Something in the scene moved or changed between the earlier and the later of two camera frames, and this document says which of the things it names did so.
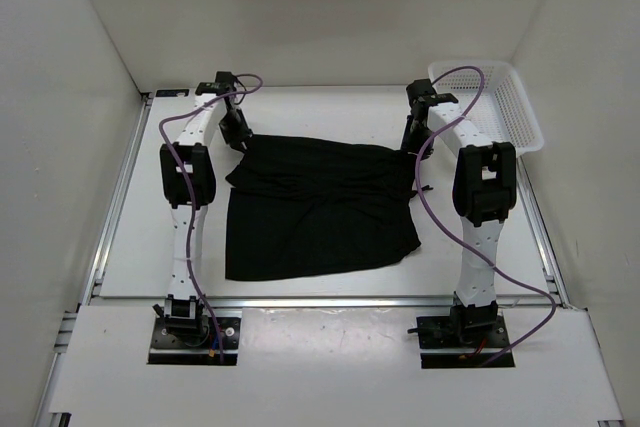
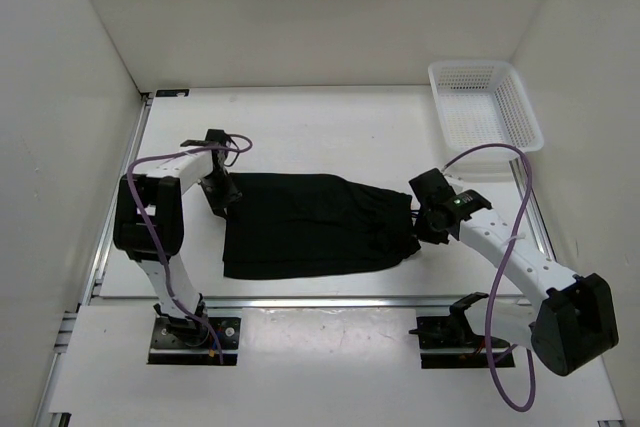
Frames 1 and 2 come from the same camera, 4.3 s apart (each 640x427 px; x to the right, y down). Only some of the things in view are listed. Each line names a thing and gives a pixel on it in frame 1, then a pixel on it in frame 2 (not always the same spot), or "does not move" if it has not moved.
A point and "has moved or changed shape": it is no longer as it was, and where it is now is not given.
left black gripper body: x=235 y=129 → x=220 y=190
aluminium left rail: x=101 y=266 does not move
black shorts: x=298 y=205 has moved or changed shape
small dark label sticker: x=172 y=92 does not move
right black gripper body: x=416 y=138 → x=426 y=229
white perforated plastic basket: x=493 y=95 does not move
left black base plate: x=167 y=349 does not move
